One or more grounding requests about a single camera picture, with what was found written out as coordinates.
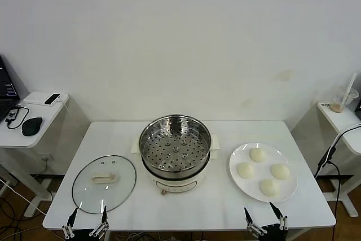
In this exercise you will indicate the white round plate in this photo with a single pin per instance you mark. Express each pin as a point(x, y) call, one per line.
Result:
point(253, 190)

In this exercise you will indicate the white wall socket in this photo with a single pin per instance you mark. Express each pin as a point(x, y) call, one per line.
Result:
point(48, 158)

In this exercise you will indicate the clear plastic drink cup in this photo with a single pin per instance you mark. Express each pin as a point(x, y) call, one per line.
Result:
point(337, 107)

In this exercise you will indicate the black computer mouse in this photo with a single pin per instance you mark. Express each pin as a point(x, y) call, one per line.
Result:
point(31, 126)

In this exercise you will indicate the perforated steel steamer basket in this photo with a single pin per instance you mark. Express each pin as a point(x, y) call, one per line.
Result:
point(152, 145)

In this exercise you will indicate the white steamed baozi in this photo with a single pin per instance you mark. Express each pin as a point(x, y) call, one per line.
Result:
point(257, 155)
point(280, 171)
point(270, 187)
point(245, 170)

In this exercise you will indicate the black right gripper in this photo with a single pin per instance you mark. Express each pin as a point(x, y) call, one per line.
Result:
point(275, 234)

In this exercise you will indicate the black laptop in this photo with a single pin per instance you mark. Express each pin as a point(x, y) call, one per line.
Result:
point(7, 91)

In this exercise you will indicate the flat white box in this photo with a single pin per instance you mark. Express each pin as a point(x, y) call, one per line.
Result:
point(32, 98)

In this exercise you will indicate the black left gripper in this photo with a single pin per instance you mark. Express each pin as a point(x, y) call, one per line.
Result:
point(83, 235)

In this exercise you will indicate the white electric cooker pot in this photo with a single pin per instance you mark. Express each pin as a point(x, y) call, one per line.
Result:
point(175, 186)

